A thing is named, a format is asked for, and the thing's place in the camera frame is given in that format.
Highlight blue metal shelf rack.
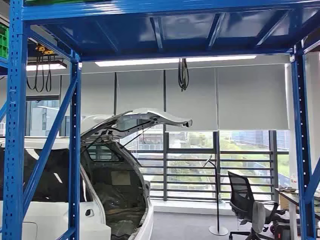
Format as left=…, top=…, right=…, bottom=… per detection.
left=0, top=0, right=320, bottom=240

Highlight grey roller blind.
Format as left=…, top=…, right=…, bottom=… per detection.
left=80, top=71, right=116, bottom=117
left=217, top=63, right=290, bottom=131
left=116, top=69, right=165, bottom=114
left=165, top=67, right=218, bottom=133

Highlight grey window railing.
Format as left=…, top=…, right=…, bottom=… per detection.
left=125, top=130, right=291, bottom=202

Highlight long ceiling light strip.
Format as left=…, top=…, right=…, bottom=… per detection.
left=94, top=54, right=257, bottom=68

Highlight black floor stand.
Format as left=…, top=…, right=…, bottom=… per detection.
left=202, top=154, right=229, bottom=237

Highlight black mesh office chair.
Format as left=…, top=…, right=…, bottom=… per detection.
left=227, top=170, right=280, bottom=240

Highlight rectangular ceiling light panel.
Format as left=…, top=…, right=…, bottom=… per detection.
left=26, top=59, right=68, bottom=72

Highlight grey padded chair back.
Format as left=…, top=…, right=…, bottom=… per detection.
left=251, top=201, right=266, bottom=235

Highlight yellow ceiling hoist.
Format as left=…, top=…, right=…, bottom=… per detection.
left=35, top=43, right=54, bottom=57

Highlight white car body shell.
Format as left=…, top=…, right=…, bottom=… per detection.
left=0, top=108, right=193, bottom=240

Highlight dark top desk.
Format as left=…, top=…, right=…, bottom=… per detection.
left=274, top=186, right=320, bottom=240

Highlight green plastic crate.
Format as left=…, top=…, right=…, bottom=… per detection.
left=0, top=23, right=10, bottom=61

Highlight black hanging strap bundle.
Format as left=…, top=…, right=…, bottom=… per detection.
left=177, top=58, right=190, bottom=92

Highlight black hoist strap loops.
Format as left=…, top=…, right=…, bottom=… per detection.
left=26, top=54, right=53, bottom=94

